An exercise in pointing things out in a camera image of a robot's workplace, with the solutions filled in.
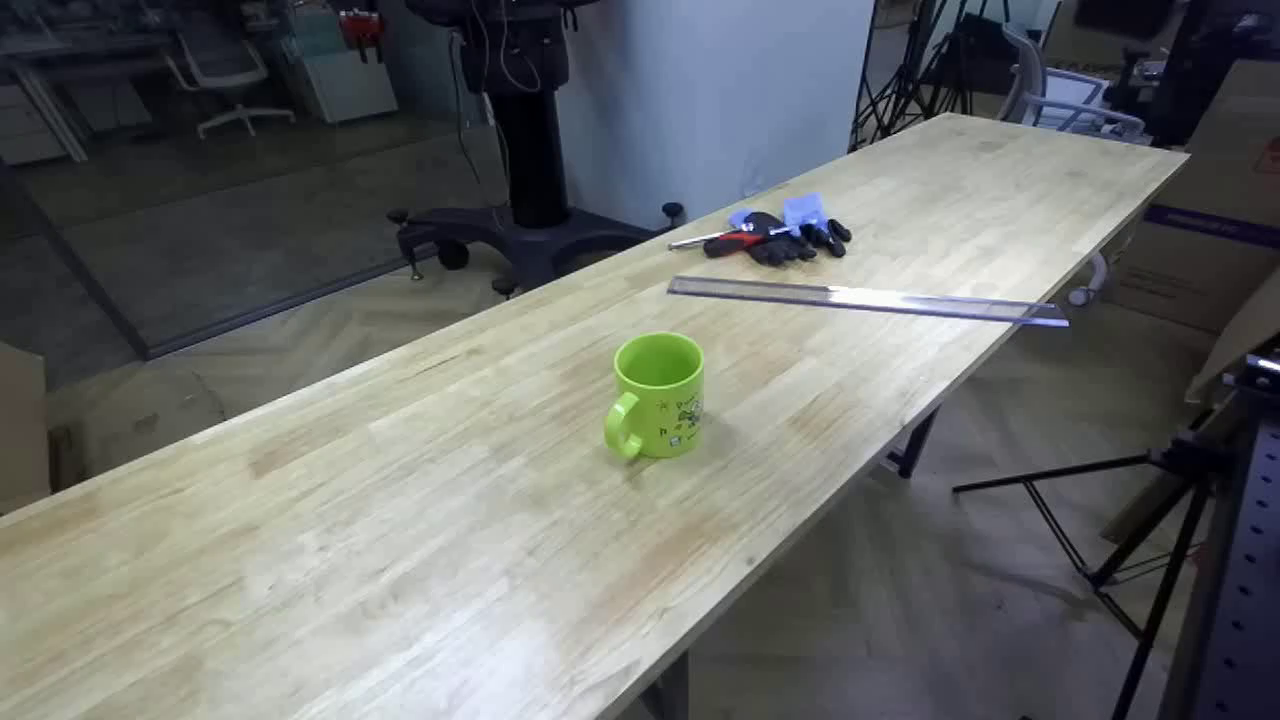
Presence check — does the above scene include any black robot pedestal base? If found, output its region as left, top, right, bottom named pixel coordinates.
left=387, top=0, right=691, bottom=299

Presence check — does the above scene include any black and purple work glove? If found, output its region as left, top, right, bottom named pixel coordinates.
left=775, top=194, right=855, bottom=259
left=729, top=208, right=820, bottom=273

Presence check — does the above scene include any white office chair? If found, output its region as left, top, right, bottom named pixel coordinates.
left=161, top=20, right=305, bottom=145

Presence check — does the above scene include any red handled screwdriver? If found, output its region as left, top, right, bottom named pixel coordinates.
left=663, top=230, right=773, bottom=259

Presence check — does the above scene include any black table leg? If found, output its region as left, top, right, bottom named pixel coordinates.
left=889, top=404, right=944, bottom=481

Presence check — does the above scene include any green plastic mug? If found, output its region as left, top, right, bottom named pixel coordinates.
left=600, top=329, right=710, bottom=467

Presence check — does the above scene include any black perforated rack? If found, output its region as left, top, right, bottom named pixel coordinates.
left=1162, top=338, right=1280, bottom=720

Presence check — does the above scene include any long metal ruler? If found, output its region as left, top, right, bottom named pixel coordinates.
left=663, top=273, right=1075, bottom=334

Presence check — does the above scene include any black tripod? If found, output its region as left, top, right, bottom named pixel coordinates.
left=948, top=430, right=1236, bottom=720

